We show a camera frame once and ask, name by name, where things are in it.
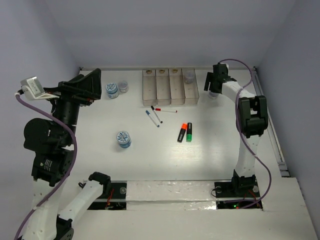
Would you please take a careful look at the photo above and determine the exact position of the orange highlighter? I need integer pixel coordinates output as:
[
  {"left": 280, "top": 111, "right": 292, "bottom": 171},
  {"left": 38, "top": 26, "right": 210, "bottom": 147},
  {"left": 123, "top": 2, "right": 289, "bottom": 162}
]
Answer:
[{"left": 177, "top": 123, "right": 188, "bottom": 143}]

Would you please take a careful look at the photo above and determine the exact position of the metal rail right side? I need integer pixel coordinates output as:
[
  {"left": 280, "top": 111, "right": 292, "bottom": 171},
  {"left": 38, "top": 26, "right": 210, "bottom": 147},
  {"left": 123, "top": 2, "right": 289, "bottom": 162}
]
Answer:
[{"left": 252, "top": 67, "right": 291, "bottom": 178}]

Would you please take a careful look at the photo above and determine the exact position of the red capped white marker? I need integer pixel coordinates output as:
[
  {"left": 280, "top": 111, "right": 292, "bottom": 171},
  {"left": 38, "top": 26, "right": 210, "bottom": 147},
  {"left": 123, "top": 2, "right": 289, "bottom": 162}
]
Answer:
[{"left": 155, "top": 108, "right": 178, "bottom": 113}]

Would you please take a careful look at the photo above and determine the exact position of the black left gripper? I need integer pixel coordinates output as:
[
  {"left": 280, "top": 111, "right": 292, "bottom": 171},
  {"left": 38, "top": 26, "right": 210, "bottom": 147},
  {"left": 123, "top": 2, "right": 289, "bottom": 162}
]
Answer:
[{"left": 46, "top": 66, "right": 104, "bottom": 142}]

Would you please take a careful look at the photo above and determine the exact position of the blue cleaning gel jar back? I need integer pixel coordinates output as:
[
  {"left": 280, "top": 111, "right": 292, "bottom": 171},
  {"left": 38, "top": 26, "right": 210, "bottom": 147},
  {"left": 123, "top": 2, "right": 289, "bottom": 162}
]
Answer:
[{"left": 105, "top": 82, "right": 119, "bottom": 99}]

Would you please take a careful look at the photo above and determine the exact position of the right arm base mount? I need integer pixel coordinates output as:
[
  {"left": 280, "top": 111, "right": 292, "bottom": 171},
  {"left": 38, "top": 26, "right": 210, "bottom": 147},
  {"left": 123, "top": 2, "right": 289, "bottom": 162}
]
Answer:
[{"left": 210, "top": 181, "right": 260, "bottom": 210}]

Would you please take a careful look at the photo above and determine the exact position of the clear four-compartment organizer tray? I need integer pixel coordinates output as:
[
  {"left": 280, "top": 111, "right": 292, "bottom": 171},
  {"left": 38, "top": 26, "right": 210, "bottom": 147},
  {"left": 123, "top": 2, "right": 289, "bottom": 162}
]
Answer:
[{"left": 142, "top": 68, "right": 200, "bottom": 107}]

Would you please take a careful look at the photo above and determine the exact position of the black capped white marker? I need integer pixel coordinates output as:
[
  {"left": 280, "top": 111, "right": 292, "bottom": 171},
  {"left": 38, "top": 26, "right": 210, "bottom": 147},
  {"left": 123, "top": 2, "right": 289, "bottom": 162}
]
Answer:
[{"left": 151, "top": 105, "right": 163, "bottom": 124}]

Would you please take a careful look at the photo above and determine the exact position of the blue cleaning gel jar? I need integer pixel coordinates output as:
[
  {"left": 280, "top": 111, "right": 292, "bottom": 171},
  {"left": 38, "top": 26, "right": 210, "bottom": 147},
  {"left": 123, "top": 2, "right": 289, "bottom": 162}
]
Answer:
[
  {"left": 105, "top": 82, "right": 119, "bottom": 99},
  {"left": 116, "top": 131, "right": 132, "bottom": 149}
]

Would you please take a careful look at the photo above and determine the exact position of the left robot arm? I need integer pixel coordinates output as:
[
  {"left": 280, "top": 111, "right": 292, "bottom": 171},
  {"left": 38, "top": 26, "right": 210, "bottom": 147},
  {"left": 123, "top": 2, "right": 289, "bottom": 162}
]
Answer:
[{"left": 15, "top": 68, "right": 114, "bottom": 240}]

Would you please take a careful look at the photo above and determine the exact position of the blue cleaning gel jar front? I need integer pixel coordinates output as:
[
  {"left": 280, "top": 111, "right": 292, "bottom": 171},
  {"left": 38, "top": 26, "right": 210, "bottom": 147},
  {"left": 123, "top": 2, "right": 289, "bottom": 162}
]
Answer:
[{"left": 116, "top": 131, "right": 132, "bottom": 149}]

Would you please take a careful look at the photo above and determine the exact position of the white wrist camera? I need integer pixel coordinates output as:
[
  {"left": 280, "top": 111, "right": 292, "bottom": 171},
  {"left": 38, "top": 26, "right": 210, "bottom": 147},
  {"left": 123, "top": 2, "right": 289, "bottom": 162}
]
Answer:
[
  {"left": 223, "top": 63, "right": 229, "bottom": 74},
  {"left": 16, "top": 76, "right": 59, "bottom": 101}
]

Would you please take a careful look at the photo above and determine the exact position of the white foam front board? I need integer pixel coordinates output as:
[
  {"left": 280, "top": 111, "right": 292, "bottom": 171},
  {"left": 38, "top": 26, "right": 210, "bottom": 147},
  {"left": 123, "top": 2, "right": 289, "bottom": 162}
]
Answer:
[{"left": 73, "top": 178, "right": 317, "bottom": 240}]

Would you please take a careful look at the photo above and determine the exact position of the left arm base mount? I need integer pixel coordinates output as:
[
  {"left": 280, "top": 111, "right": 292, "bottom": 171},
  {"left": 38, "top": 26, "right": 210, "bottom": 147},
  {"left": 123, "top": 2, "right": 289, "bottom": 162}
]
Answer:
[{"left": 88, "top": 181, "right": 127, "bottom": 211}]

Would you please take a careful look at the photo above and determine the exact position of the blue capped white marker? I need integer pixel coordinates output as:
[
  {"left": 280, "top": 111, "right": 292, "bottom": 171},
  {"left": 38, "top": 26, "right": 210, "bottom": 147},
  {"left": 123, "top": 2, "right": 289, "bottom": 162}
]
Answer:
[{"left": 145, "top": 110, "right": 160, "bottom": 128}]

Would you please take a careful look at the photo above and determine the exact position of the green highlighter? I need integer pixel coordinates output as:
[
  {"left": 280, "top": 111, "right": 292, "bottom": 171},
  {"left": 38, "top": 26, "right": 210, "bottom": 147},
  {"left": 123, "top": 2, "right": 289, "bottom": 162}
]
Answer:
[{"left": 186, "top": 122, "right": 193, "bottom": 142}]

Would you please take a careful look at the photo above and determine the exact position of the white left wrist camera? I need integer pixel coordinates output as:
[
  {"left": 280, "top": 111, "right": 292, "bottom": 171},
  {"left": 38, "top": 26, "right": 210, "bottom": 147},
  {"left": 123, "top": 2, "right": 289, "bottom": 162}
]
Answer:
[{"left": 16, "top": 76, "right": 59, "bottom": 101}]

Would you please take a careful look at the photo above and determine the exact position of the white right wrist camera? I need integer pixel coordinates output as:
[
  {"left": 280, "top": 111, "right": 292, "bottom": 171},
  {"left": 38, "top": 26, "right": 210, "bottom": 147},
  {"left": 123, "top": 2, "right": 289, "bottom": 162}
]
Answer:
[{"left": 223, "top": 63, "right": 229, "bottom": 74}]

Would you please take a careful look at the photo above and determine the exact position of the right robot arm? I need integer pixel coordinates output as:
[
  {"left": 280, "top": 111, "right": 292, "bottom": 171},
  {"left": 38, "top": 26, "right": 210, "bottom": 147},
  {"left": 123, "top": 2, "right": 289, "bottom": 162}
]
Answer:
[{"left": 204, "top": 62, "right": 269, "bottom": 198}]

